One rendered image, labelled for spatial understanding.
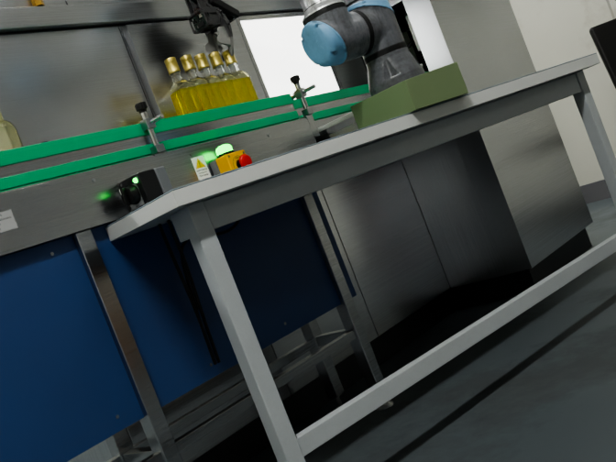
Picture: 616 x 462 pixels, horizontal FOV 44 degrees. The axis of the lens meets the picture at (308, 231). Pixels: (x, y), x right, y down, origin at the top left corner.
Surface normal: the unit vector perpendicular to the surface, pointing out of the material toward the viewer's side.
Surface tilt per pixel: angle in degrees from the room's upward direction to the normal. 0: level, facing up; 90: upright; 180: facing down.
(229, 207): 90
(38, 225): 90
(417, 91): 90
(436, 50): 90
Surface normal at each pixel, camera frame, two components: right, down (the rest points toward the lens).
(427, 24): -0.61, 0.26
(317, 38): -0.71, 0.48
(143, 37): 0.70, -0.26
